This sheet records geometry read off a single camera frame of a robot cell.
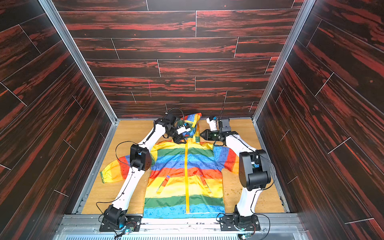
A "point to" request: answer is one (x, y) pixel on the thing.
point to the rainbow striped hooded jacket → (188, 175)
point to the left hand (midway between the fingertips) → (185, 139)
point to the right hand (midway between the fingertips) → (204, 133)
